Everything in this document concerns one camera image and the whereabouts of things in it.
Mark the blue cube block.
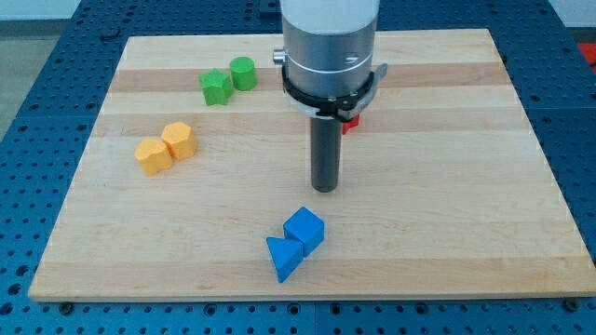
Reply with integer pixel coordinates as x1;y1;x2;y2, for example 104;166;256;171
283;207;325;257

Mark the blue triangle block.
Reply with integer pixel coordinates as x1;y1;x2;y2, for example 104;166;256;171
266;236;304;283

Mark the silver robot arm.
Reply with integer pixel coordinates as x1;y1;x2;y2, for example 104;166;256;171
273;0;387;123

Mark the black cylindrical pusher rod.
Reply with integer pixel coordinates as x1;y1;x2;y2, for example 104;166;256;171
310;118;343;193

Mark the red block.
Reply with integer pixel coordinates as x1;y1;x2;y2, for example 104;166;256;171
342;115;359;135

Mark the wooden board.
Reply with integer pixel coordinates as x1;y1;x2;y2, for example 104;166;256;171
29;29;595;302

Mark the green cylinder block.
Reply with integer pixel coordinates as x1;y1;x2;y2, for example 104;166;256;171
229;56;257;91

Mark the green star block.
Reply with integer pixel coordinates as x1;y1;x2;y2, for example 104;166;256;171
198;69;234;106

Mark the yellow hexagon block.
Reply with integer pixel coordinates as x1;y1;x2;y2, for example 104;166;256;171
161;122;197;160

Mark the yellow heart block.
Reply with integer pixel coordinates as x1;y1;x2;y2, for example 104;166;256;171
134;139;173;177

